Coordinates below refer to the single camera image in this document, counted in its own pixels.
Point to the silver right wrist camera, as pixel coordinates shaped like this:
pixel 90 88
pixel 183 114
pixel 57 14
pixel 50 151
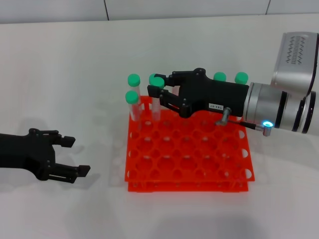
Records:
pixel 294 62

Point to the orange plastic test tube rack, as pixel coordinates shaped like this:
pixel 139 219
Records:
pixel 189 159

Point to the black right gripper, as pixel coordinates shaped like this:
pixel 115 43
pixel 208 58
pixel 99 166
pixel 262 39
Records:
pixel 214 95

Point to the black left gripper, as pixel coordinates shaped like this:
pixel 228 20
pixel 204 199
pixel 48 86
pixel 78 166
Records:
pixel 27 152

